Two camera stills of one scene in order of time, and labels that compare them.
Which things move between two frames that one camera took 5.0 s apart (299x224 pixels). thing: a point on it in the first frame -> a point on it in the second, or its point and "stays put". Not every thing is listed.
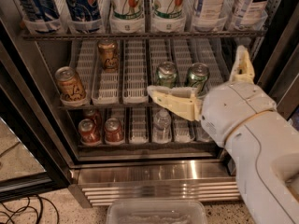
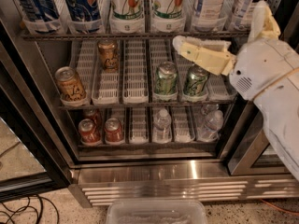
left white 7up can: (128, 7) stays put
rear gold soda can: (108, 55) stays put
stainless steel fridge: (91, 53) stays put
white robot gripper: (233, 109) -> (261, 68)
